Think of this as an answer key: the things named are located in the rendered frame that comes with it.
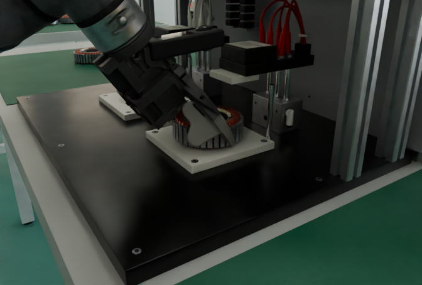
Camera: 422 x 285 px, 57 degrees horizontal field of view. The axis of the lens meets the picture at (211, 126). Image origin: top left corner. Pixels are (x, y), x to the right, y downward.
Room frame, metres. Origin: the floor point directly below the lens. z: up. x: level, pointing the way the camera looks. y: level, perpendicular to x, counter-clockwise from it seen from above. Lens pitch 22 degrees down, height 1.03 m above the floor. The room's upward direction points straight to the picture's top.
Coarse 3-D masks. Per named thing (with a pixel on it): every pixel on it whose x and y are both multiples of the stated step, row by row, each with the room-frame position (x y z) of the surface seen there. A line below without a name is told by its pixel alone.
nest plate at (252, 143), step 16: (160, 128) 0.60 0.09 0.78; (160, 144) 0.54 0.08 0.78; (176, 144) 0.53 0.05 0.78; (240, 144) 0.53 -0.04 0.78; (256, 144) 0.53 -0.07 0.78; (272, 144) 0.54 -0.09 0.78; (176, 160) 0.50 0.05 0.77; (192, 160) 0.48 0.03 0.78; (208, 160) 0.48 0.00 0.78; (224, 160) 0.49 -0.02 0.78
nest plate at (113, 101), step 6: (102, 96) 0.78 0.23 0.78; (108, 96) 0.78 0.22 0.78; (114, 96) 0.78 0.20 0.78; (120, 96) 0.78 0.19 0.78; (102, 102) 0.77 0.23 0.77; (108, 102) 0.74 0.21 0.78; (114, 102) 0.74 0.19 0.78; (120, 102) 0.74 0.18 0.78; (114, 108) 0.71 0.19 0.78; (120, 108) 0.70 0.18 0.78; (126, 108) 0.70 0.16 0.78; (120, 114) 0.68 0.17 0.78; (126, 114) 0.67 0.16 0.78; (132, 114) 0.67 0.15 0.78; (126, 120) 0.67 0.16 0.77
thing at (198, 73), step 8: (192, 72) 0.84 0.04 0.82; (200, 72) 0.82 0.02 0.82; (208, 72) 0.82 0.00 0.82; (200, 80) 0.81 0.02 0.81; (208, 80) 0.81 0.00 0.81; (216, 80) 0.82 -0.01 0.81; (200, 88) 0.81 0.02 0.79; (208, 88) 0.81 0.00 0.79; (216, 88) 0.82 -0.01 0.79; (208, 96) 0.81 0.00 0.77
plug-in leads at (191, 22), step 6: (204, 0) 0.84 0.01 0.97; (210, 0) 0.84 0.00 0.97; (210, 6) 0.84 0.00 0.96; (210, 12) 0.84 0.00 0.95; (198, 18) 0.82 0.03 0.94; (204, 18) 0.86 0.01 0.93; (210, 18) 0.83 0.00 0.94; (192, 24) 0.83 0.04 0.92; (198, 24) 0.82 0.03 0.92; (204, 24) 0.86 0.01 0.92; (210, 24) 0.84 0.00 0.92
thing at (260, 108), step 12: (264, 96) 0.65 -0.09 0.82; (252, 108) 0.66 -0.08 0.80; (264, 108) 0.64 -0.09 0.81; (276, 108) 0.61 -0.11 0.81; (288, 108) 0.61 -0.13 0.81; (300, 108) 0.63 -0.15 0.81; (252, 120) 0.66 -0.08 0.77; (264, 120) 0.63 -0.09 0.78; (276, 120) 0.61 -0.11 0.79; (300, 120) 0.63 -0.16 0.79; (276, 132) 0.61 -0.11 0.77
